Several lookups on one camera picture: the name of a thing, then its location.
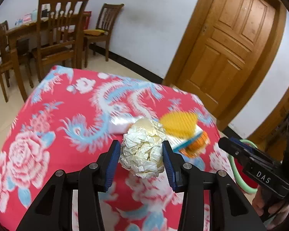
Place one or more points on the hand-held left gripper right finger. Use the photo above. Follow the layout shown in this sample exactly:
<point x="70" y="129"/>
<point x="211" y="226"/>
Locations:
<point x="168" y="166"/>

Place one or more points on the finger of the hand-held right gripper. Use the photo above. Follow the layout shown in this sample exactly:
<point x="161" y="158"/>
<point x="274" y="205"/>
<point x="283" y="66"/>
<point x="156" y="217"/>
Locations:
<point x="251" y="150"/>
<point x="233" y="149"/>

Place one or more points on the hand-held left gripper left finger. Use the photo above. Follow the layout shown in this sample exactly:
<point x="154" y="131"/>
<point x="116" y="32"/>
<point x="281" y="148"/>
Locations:
<point x="112" y="166"/>

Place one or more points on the red basin with green rim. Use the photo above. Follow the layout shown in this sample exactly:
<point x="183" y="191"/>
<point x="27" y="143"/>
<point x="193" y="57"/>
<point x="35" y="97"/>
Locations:
<point x="233" y="170"/>

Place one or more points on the blue white box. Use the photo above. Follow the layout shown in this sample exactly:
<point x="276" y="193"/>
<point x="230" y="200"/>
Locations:
<point x="183" y="142"/>

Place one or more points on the white paper ball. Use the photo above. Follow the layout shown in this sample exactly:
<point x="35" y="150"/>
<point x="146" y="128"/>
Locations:
<point x="142" y="149"/>

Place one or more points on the small orange box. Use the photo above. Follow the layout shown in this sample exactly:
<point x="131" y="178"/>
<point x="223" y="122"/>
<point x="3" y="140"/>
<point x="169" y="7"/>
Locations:
<point x="197" y="148"/>

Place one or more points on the yellow orange snack packet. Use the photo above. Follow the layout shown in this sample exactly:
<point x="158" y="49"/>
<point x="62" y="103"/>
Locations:
<point x="178" y="124"/>

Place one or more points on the person's right hand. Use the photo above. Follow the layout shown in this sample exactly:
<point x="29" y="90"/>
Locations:
<point x="257" y="201"/>

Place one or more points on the red floral printed blanket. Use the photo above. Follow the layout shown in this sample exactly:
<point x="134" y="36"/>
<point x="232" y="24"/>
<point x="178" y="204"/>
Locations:
<point x="50" y="125"/>

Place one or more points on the panelled wooden door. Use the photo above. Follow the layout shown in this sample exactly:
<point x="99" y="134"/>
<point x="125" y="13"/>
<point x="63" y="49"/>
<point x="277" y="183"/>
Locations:
<point x="226" y="41"/>

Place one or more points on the tall wooden chair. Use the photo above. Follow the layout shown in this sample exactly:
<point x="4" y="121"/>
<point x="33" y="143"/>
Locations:
<point x="53" y="53"/>

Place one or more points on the yellow seat cushion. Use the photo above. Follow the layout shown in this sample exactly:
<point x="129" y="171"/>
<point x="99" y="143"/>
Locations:
<point x="95" y="32"/>

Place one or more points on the wooden chair with cushion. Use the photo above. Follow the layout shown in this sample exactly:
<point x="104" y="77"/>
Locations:
<point x="108" y="16"/>

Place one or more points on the wooden dining table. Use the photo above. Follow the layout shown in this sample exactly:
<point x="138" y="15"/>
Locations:
<point x="14" y="32"/>

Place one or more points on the pink tissue pack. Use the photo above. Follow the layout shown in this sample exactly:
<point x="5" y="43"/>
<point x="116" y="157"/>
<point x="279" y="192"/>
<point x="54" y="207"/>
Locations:
<point x="27" y="18"/>

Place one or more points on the pale blue bottle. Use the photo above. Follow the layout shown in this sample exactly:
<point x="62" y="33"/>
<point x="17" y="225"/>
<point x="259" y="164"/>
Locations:
<point x="35" y="14"/>

